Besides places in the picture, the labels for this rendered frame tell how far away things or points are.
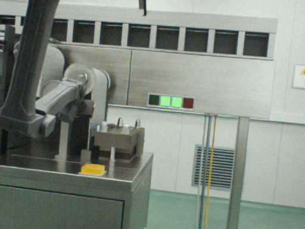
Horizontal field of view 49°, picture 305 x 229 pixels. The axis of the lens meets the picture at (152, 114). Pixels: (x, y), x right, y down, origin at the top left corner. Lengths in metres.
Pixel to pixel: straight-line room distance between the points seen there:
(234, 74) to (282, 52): 2.51
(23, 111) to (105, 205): 0.61
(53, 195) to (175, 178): 3.00
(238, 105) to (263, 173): 2.55
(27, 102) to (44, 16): 0.18
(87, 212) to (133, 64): 0.84
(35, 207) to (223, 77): 1.08
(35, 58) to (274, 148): 3.72
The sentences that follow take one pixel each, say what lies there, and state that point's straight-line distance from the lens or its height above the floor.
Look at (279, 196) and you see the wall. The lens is 4.37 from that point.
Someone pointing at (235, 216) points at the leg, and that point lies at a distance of 2.05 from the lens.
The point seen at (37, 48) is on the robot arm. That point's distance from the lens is 0.75.
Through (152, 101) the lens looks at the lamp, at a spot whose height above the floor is 1.18.
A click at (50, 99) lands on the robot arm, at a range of 0.98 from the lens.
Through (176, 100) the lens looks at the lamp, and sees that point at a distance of 1.76.
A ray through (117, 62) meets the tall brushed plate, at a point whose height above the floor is 1.36.
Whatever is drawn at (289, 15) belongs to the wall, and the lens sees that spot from 4.36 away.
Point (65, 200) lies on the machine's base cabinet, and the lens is 1.31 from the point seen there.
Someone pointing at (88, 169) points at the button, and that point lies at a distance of 1.25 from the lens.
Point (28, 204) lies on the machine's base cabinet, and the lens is 1.37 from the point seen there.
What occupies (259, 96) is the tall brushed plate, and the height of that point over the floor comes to 1.25.
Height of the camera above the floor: 1.20
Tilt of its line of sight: 3 degrees down
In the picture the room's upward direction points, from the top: 5 degrees clockwise
